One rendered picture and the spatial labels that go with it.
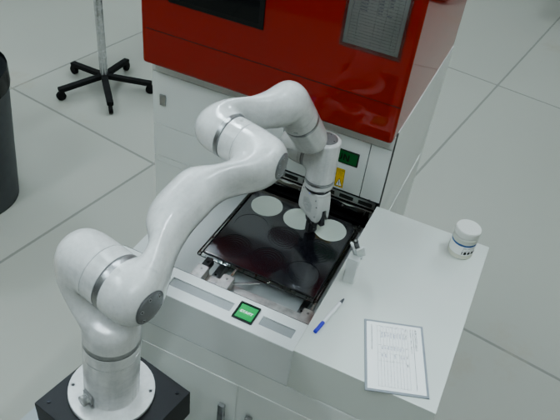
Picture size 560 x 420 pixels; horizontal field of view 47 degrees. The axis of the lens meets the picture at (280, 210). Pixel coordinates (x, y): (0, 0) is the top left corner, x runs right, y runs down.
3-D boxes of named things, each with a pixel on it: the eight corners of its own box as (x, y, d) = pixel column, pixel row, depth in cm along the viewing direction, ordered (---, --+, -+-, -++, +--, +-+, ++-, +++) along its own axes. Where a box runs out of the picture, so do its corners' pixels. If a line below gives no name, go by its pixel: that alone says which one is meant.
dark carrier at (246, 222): (257, 189, 208) (257, 187, 207) (356, 227, 199) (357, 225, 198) (203, 252, 183) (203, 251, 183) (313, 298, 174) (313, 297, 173)
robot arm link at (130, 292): (81, 300, 125) (138, 347, 119) (58, 272, 115) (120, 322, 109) (242, 136, 145) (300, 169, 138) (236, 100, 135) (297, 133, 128)
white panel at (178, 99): (158, 155, 229) (155, 52, 203) (372, 236, 207) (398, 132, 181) (153, 159, 227) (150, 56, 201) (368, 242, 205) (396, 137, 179)
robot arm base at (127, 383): (100, 445, 133) (98, 393, 121) (50, 385, 142) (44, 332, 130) (172, 395, 145) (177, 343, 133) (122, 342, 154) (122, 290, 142)
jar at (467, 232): (450, 240, 187) (459, 215, 181) (474, 248, 186) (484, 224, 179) (444, 254, 182) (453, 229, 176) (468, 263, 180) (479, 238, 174)
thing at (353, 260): (347, 267, 175) (357, 230, 166) (361, 272, 173) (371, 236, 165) (340, 281, 170) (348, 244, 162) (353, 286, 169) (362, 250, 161)
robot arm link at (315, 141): (251, 116, 156) (283, 162, 184) (306, 142, 150) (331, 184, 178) (269, 86, 157) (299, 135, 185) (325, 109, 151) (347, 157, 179)
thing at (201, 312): (125, 280, 182) (122, 244, 173) (302, 359, 167) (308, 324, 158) (105, 302, 175) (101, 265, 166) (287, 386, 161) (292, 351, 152)
